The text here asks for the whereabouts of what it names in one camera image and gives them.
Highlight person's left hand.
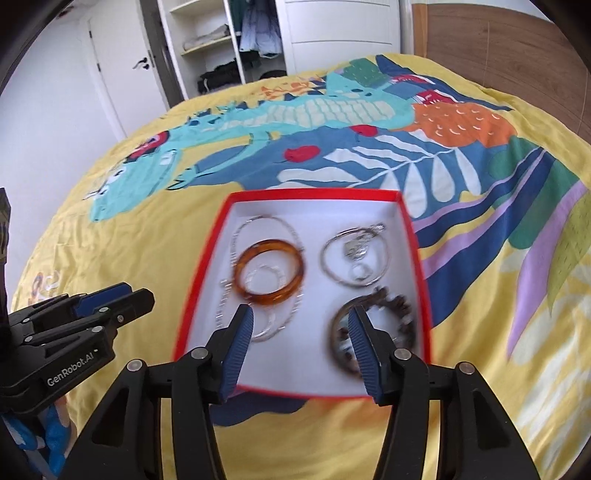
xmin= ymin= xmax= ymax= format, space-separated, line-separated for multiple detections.
xmin=0 ymin=399 xmax=72 ymax=478

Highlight dark beaded bracelet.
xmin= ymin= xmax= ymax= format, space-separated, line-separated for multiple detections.
xmin=329 ymin=295 xmax=416 ymax=377

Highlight red jewelry box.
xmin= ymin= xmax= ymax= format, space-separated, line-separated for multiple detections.
xmin=172 ymin=189 xmax=434 ymax=403

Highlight silver pendant necklace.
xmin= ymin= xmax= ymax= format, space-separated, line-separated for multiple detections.
xmin=215 ymin=216 xmax=386 ymax=333

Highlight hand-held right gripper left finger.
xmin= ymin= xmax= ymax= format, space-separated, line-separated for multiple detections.
xmin=60 ymin=305 xmax=254 ymax=480

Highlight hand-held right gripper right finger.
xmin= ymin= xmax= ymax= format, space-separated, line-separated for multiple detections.
xmin=348 ymin=307 xmax=541 ymax=480

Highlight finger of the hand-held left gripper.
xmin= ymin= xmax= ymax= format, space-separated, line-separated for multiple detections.
xmin=23 ymin=288 xmax=155 ymax=345
xmin=9 ymin=283 xmax=134 ymax=325

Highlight amber bangle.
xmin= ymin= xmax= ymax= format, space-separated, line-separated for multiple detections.
xmin=232 ymin=239 xmax=306 ymax=306

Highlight folded beige clothes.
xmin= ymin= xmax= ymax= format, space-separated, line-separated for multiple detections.
xmin=183 ymin=25 xmax=232 ymax=52

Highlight white room door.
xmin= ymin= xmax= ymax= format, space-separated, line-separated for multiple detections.
xmin=87 ymin=14 xmax=172 ymax=139

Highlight hanging blue jackets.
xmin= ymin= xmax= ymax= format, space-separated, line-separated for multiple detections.
xmin=237 ymin=0 xmax=283 ymax=59

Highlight folded dark clothes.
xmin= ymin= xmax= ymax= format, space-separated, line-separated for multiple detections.
xmin=197 ymin=62 xmax=244 ymax=94

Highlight yellow printed blanket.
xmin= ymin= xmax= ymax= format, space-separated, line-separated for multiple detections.
xmin=9 ymin=53 xmax=591 ymax=480

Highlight wooden headboard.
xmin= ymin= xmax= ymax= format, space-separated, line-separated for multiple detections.
xmin=412 ymin=4 xmax=591 ymax=141

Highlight large silver bangle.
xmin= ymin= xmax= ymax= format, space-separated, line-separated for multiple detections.
xmin=320 ymin=228 xmax=389 ymax=288

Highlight brown and blue beaded bracelet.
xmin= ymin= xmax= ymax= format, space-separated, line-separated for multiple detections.
xmin=337 ymin=285 xmax=417 ymax=365

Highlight white open wardrobe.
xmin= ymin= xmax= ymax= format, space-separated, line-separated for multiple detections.
xmin=157 ymin=0 xmax=413 ymax=100

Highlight silver twisted hoop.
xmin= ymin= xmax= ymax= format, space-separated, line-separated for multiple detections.
xmin=246 ymin=264 xmax=288 ymax=301
xmin=252 ymin=293 xmax=306 ymax=343

